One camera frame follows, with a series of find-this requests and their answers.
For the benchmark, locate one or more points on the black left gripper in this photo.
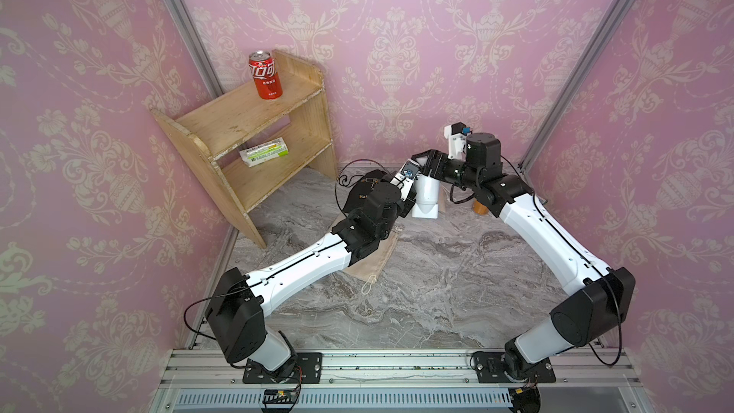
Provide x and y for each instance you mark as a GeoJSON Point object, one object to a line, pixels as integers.
{"type": "Point", "coordinates": [407, 207]}

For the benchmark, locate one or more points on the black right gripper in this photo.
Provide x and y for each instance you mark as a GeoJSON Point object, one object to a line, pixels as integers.
{"type": "Point", "coordinates": [436, 163]}

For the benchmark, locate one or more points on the white hair dryer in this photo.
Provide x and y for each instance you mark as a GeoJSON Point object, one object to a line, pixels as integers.
{"type": "Point", "coordinates": [427, 198]}

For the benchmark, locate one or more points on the black drawstring bag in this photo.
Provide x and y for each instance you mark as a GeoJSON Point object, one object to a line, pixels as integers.
{"type": "Point", "coordinates": [360, 186]}

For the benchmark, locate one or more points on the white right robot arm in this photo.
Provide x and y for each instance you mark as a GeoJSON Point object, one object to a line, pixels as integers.
{"type": "Point", "coordinates": [598, 296]}

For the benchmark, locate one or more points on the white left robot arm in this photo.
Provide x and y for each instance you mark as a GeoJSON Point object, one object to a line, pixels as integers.
{"type": "Point", "coordinates": [238, 310]}

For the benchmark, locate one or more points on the orange soda can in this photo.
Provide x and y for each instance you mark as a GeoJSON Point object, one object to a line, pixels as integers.
{"type": "Point", "coordinates": [479, 208]}

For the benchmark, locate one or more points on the green white box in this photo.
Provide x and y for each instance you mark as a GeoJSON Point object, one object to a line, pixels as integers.
{"type": "Point", "coordinates": [260, 154]}

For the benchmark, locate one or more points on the wooden two-tier shelf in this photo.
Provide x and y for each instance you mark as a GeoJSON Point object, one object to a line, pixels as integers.
{"type": "Point", "coordinates": [206, 135]}

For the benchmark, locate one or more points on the red cola can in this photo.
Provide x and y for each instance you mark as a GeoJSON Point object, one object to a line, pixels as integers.
{"type": "Point", "coordinates": [264, 75]}

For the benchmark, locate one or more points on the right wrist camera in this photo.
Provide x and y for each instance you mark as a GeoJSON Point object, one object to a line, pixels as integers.
{"type": "Point", "coordinates": [456, 135]}

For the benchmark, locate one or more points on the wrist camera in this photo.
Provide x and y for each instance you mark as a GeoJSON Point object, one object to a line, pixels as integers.
{"type": "Point", "coordinates": [406, 177]}
{"type": "Point", "coordinates": [456, 135]}

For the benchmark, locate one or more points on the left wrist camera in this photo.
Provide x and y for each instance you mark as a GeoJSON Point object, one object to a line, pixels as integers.
{"type": "Point", "coordinates": [406, 177]}

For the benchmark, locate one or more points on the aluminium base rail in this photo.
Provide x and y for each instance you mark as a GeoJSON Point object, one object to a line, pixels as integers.
{"type": "Point", "coordinates": [412, 380]}

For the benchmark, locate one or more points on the right aluminium corner post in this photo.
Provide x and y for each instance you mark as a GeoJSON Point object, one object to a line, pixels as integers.
{"type": "Point", "coordinates": [609, 23]}

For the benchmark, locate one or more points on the aluminium corner post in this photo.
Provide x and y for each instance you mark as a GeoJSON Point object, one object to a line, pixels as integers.
{"type": "Point", "coordinates": [185, 24]}
{"type": "Point", "coordinates": [609, 23]}

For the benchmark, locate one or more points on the left aluminium corner post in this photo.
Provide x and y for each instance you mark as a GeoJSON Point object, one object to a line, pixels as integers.
{"type": "Point", "coordinates": [185, 24]}

